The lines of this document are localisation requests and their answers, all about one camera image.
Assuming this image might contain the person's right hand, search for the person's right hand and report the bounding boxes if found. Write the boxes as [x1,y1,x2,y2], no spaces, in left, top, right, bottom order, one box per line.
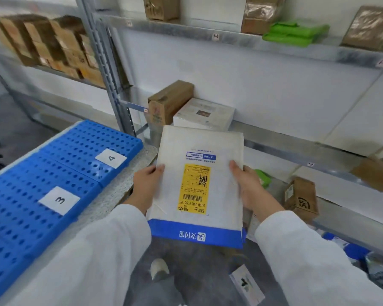
[228,160,286,222]

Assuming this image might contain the person's left leg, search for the person's left leg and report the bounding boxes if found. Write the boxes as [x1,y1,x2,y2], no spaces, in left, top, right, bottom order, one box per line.
[124,274,186,306]

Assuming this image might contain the person's white left shoe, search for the person's white left shoe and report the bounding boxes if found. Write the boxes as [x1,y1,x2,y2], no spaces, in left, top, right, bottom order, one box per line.
[149,258,170,281]

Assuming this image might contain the person's left hand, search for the person's left hand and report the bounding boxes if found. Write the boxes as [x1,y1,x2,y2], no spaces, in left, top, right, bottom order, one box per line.
[132,164,166,216]

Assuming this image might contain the brown box with white label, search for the brown box with white label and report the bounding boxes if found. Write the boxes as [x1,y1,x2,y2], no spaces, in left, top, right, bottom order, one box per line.
[351,156,383,193]

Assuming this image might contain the white cardboard box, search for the white cardboard box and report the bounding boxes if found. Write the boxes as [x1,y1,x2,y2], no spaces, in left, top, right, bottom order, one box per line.
[172,97,237,132]

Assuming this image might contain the grey metal shelf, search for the grey metal shelf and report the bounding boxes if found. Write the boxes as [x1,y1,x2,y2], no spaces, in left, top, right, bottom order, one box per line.
[0,0,122,131]
[75,0,383,262]

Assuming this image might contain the person's left forearm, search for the person's left forearm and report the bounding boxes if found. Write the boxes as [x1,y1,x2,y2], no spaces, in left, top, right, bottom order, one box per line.
[6,204,152,306]

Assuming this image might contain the brown box with black logo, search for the brown box with black logo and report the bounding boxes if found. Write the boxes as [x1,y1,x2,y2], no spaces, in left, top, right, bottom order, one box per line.
[283,176,320,224]

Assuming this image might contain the white mailer yellow label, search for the white mailer yellow label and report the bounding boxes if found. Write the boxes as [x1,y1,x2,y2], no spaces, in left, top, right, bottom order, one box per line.
[145,125,246,250]

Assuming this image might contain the stack of brown cardboard boxes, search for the stack of brown cardboard boxes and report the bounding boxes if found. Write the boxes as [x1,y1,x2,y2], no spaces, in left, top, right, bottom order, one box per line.
[0,14,107,88]

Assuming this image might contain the person's right forearm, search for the person's right forearm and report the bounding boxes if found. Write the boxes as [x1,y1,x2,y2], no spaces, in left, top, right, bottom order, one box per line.
[253,210,383,306]

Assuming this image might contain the white number card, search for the white number card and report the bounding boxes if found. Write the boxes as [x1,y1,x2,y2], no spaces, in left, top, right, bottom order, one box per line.
[38,186,81,216]
[94,148,129,170]

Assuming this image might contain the oblong brown box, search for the oblong brown box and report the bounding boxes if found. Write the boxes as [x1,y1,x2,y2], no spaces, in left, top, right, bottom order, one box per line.
[147,79,195,127]

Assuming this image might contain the brown box with black handwriting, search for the brown box with black handwriting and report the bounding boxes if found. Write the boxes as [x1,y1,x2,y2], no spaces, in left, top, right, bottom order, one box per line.
[143,0,181,23]

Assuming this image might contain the tape-wrapped brown box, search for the tape-wrapped brown box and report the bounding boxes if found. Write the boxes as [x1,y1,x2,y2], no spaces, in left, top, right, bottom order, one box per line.
[240,0,288,36]
[339,5,383,54]

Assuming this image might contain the green parcel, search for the green parcel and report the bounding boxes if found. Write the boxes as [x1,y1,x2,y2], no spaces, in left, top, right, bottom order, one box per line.
[253,169,273,190]

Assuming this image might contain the small brown box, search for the small brown box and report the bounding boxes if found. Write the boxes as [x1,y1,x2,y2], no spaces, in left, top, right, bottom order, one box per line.
[217,246,250,262]

